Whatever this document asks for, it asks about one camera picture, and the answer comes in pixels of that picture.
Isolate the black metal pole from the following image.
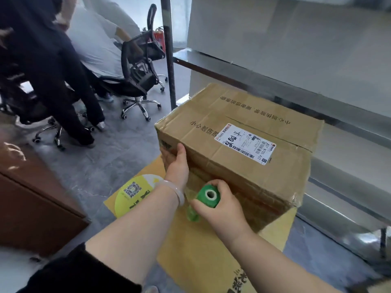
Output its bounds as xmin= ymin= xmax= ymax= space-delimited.
xmin=160 ymin=0 xmax=178 ymax=111

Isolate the person's left hand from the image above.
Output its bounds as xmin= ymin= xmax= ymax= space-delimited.
xmin=160 ymin=143 xmax=190 ymax=189

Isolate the grey metal shelf rack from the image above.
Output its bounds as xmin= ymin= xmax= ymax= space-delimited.
xmin=172 ymin=48 xmax=391 ymax=261

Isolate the person's right forearm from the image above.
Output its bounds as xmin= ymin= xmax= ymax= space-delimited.
xmin=227 ymin=230 xmax=344 ymax=293

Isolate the brown wooden desk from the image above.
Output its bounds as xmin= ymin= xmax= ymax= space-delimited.
xmin=0 ymin=113 xmax=91 ymax=257

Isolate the red fire extinguisher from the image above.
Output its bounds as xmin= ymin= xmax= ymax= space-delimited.
xmin=153 ymin=27 xmax=166 ymax=54

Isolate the black sleeve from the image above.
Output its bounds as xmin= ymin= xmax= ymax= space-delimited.
xmin=17 ymin=242 xmax=142 ymax=293

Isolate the yellow cardboard box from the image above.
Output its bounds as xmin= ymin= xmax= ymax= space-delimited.
xmin=104 ymin=155 xmax=298 ymax=293

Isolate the large white panel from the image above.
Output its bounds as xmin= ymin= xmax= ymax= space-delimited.
xmin=186 ymin=0 xmax=391 ymax=119

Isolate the person's left forearm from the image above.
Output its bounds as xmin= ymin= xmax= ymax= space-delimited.
xmin=85 ymin=181 xmax=184 ymax=285

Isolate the white jade bangle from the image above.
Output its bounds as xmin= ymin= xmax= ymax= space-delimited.
xmin=155 ymin=180 xmax=186 ymax=207

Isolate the green stretch wrap roll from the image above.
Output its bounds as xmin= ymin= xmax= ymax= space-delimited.
xmin=186 ymin=184 xmax=221 ymax=222

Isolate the brown cardboard box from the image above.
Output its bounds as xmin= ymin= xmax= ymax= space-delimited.
xmin=154 ymin=83 xmax=325 ymax=233

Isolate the round yellow-green sticker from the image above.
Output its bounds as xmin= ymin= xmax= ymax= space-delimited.
xmin=114 ymin=174 xmax=164 ymax=219

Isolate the person's right hand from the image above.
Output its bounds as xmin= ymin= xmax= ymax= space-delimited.
xmin=189 ymin=179 xmax=255 ymax=242

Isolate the white shipping label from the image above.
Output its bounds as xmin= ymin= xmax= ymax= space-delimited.
xmin=214 ymin=123 xmax=277 ymax=166

